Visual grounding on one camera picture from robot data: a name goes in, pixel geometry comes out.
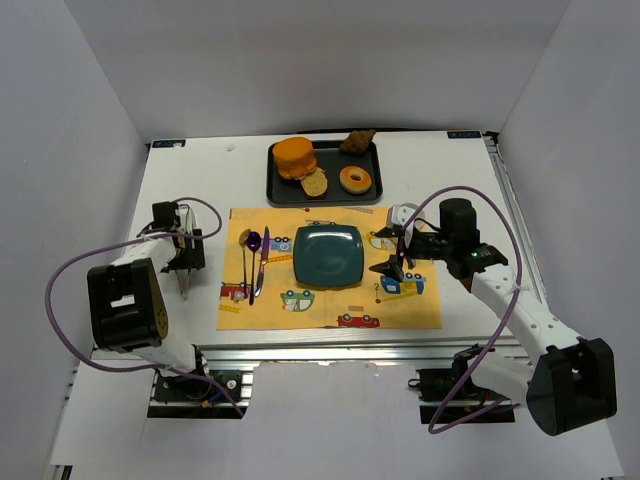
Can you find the seeded bread slice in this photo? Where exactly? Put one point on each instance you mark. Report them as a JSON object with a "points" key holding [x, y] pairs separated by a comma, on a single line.
{"points": [[315, 185]]}

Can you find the glazed donut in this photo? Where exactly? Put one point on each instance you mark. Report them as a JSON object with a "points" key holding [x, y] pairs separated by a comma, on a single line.
{"points": [[355, 180]]}

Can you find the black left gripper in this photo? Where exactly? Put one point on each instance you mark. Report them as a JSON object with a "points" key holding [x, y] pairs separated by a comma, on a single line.
{"points": [[189, 257]]}

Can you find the orange bread loaf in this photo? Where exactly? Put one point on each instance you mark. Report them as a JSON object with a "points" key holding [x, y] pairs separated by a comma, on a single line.
{"points": [[294, 158]]}

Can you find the aluminium table frame rail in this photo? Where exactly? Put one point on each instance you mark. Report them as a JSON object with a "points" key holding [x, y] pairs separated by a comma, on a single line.
{"points": [[223, 173]]}

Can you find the yellow vehicle print placemat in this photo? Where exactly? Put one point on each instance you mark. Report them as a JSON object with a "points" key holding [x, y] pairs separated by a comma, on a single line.
{"points": [[377, 302]]}

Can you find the purple iridescent knife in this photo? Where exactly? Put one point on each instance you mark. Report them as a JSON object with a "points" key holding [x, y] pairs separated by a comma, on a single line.
{"points": [[265, 248]]}

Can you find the black baking tray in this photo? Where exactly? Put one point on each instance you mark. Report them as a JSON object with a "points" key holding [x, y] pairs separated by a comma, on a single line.
{"points": [[289, 193]]}

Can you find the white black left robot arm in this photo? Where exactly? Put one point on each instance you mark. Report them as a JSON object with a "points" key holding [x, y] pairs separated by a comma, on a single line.
{"points": [[128, 312]]}

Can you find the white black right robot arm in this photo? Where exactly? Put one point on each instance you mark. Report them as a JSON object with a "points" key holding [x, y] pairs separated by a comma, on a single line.
{"points": [[533, 360]]}

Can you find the brown croissant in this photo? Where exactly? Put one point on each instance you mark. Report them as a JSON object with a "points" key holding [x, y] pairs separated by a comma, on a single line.
{"points": [[357, 142]]}

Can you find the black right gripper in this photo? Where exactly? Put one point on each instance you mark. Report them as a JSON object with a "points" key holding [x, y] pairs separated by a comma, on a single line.
{"points": [[407, 246]]}

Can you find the dark teal square plate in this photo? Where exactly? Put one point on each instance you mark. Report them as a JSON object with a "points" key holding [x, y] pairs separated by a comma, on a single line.
{"points": [[328, 256]]}

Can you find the purple iridescent spoon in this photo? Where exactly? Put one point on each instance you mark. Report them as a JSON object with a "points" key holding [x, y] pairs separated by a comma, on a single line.
{"points": [[254, 242]]}

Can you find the pale green mug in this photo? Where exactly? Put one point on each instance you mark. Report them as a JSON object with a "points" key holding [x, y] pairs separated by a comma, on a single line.
{"points": [[410, 215]]}

